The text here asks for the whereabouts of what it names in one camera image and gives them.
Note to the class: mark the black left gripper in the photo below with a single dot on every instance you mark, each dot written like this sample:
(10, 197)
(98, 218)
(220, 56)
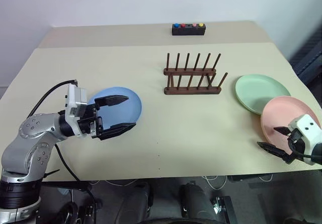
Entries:
(88, 126)

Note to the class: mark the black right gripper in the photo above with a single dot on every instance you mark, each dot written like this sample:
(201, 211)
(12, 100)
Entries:
(296, 134)

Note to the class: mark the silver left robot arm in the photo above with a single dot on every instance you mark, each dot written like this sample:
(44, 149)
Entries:
(32, 129)

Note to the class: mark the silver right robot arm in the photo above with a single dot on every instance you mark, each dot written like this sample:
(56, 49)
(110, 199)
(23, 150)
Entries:
(317, 153)

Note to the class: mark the wooden dish rack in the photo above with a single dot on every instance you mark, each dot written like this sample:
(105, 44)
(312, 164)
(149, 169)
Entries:
(191, 91)

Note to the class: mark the blue plate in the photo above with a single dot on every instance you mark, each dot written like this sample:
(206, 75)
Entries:
(120, 113)

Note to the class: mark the pink plate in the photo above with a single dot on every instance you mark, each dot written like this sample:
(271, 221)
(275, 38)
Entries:
(279, 115)

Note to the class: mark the green plate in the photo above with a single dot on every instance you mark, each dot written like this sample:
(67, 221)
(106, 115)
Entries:
(261, 90)

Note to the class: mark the beige table mat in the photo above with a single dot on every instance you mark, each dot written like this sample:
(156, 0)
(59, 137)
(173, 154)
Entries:
(176, 133)

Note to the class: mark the black metal stand foot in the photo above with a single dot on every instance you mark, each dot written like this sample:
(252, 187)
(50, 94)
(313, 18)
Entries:
(222, 207)

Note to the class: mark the dark rounded shape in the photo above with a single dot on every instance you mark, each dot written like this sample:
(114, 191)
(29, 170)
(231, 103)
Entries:
(196, 201)

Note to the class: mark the black button box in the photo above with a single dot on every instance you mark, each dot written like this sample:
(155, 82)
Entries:
(188, 31)

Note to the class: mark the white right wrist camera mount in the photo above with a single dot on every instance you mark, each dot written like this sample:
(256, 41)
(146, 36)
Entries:
(307, 125)

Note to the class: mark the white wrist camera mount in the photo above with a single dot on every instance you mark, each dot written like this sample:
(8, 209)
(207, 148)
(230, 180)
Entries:
(307, 125)
(71, 100)

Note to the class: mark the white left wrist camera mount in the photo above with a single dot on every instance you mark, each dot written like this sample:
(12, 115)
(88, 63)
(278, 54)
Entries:
(71, 100)

